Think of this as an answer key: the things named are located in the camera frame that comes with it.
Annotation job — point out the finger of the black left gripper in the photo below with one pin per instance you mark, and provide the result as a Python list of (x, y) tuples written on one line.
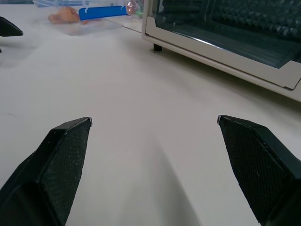
[(8, 28)]

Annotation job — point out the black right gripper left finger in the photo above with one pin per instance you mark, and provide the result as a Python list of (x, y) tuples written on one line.
[(54, 169)]

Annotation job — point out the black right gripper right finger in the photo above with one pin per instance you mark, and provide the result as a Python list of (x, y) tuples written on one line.
[(258, 169)]

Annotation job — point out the white toaster oven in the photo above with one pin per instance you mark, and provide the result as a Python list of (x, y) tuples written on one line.
[(223, 40)]

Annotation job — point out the fried chicken piece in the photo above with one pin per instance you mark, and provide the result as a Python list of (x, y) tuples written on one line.
[(64, 15)]

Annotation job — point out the clear container with blue clips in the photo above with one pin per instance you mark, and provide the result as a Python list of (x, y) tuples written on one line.
[(94, 17)]

